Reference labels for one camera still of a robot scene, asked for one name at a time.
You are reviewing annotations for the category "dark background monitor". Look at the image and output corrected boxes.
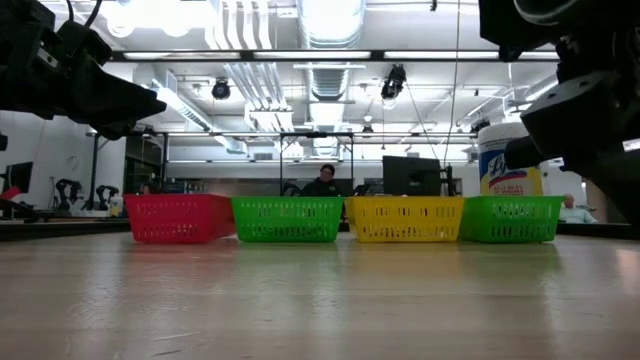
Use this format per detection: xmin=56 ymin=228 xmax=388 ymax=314
xmin=0 ymin=160 xmax=35 ymax=197

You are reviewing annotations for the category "silver ceiling air duct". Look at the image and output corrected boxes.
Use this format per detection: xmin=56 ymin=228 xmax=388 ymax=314
xmin=297 ymin=0 xmax=368 ymax=157

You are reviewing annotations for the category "dark background cabinet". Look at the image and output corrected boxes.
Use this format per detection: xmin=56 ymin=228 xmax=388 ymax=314
xmin=121 ymin=133 xmax=169 ymax=196

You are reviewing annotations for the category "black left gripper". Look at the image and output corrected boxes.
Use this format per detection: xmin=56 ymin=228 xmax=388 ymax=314
xmin=9 ymin=22 xmax=168 ymax=141

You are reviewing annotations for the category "black overhead light bar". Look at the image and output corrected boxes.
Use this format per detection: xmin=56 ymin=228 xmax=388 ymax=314
xmin=109 ymin=48 xmax=560 ymax=64

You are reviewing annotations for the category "thin hanging cable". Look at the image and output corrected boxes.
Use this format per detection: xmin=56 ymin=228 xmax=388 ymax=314
xmin=441 ymin=0 xmax=462 ymax=169

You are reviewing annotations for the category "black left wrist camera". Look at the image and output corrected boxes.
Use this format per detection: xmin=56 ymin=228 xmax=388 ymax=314
xmin=52 ymin=20 xmax=114 ymax=69

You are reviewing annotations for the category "black background workstation frame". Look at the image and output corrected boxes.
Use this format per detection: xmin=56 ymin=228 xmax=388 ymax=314
xmin=85 ymin=128 xmax=506 ymax=199

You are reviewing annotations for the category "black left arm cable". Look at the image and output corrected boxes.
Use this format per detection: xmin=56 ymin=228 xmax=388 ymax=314
xmin=64 ymin=0 xmax=104 ymax=29

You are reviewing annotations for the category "Lysol wipes canister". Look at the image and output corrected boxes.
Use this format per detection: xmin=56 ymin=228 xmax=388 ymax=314
xmin=477 ymin=121 xmax=545 ymax=198

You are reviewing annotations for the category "yellow plastic basket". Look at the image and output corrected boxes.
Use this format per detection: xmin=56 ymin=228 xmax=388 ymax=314
xmin=343 ymin=195 xmax=467 ymax=244

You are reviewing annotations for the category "black computer monitor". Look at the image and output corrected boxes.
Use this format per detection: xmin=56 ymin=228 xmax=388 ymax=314
xmin=381 ymin=154 xmax=444 ymax=198

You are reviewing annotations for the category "red plastic basket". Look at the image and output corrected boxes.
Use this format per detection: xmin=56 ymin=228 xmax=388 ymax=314
xmin=123 ymin=193 xmax=236 ymax=245

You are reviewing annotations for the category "green plastic basket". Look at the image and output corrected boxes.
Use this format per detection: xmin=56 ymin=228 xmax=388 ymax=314
xmin=457 ymin=194 xmax=566 ymax=245
xmin=228 ymin=195 xmax=347 ymax=244

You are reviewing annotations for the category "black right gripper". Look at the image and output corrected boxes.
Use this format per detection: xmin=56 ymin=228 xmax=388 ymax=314
xmin=503 ymin=34 xmax=640 ymax=226

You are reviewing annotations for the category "black ceiling spotlight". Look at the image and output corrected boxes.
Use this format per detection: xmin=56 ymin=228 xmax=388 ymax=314
xmin=379 ymin=64 xmax=408 ymax=101
xmin=210 ymin=78 xmax=232 ymax=101

